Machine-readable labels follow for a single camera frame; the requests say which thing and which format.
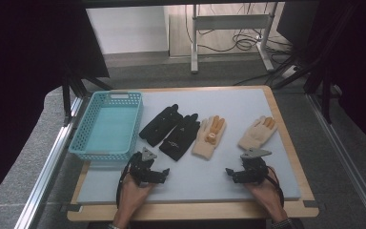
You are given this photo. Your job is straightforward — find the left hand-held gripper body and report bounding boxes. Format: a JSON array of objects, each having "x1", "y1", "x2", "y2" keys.
[{"x1": 129, "y1": 146, "x2": 162, "y2": 186}]

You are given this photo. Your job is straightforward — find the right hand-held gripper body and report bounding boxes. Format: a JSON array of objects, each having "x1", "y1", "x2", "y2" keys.
[{"x1": 234, "y1": 148, "x2": 273, "y2": 185}]

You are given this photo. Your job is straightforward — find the beige glove with orange fingers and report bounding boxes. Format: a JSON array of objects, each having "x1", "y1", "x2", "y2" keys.
[
  {"x1": 191, "y1": 114, "x2": 228, "y2": 160},
  {"x1": 237, "y1": 115, "x2": 279, "y2": 152}
]

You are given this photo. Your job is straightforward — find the black glove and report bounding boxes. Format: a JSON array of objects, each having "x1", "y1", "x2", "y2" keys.
[
  {"x1": 158, "y1": 113, "x2": 201, "y2": 162},
  {"x1": 138, "y1": 103, "x2": 184, "y2": 148}
]

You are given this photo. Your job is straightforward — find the teal plastic basket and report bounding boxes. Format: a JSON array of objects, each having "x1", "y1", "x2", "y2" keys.
[{"x1": 69, "y1": 91, "x2": 144, "y2": 162}]

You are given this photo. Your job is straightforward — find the person's right hand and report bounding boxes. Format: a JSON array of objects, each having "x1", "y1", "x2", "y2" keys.
[{"x1": 244, "y1": 171, "x2": 290, "y2": 223}]

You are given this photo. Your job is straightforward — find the person's left hand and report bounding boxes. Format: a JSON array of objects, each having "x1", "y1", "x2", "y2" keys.
[{"x1": 113, "y1": 176, "x2": 155, "y2": 228}]

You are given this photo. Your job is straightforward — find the pale grey table mat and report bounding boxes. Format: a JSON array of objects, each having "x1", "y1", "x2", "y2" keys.
[{"x1": 76, "y1": 88, "x2": 302, "y2": 205}]

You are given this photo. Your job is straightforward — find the plaid shirt sleeve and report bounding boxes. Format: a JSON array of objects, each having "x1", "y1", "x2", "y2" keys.
[{"x1": 270, "y1": 217, "x2": 295, "y2": 229}]

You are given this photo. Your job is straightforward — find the white power strip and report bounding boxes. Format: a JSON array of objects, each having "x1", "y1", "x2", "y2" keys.
[{"x1": 280, "y1": 64, "x2": 298, "y2": 79}]

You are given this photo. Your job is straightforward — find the black tripod legs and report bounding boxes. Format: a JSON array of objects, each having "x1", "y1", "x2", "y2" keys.
[{"x1": 61, "y1": 68, "x2": 112, "y2": 126}]

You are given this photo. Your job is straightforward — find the white board panel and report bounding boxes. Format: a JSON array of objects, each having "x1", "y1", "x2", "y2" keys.
[{"x1": 85, "y1": 6, "x2": 170, "y2": 55}]

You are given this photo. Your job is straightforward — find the black curtain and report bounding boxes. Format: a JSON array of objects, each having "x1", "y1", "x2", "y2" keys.
[
  {"x1": 275, "y1": 0, "x2": 366, "y2": 156},
  {"x1": 0, "y1": 0, "x2": 111, "y2": 211}
]

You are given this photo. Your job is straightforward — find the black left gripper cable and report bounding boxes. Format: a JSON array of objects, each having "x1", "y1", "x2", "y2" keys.
[{"x1": 116, "y1": 158, "x2": 133, "y2": 209}]

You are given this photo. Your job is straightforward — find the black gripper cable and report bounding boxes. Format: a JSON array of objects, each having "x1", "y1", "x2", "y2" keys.
[
  {"x1": 116, "y1": 158, "x2": 133, "y2": 209},
  {"x1": 266, "y1": 166, "x2": 286, "y2": 206}
]

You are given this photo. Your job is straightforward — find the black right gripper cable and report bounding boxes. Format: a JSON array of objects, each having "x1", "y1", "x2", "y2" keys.
[{"x1": 266, "y1": 166, "x2": 286, "y2": 206}]

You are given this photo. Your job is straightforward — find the aluminium rail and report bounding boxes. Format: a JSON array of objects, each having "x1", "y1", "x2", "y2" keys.
[
  {"x1": 13, "y1": 94, "x2": 85, "y2": 229},
  {"x1": 306, "y1": 93, "x2": 366, "y2": 229}
]

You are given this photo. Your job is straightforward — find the black floor cables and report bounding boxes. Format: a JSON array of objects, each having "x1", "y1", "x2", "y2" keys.
[{"x1": 184, "y1": 3, "x2": 295, "y2": 87}]

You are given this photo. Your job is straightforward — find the white metal desk frame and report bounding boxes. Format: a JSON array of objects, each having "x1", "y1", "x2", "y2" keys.
[{"x1": 190, "y1": 3, "x2": 275, "y2": 74}]

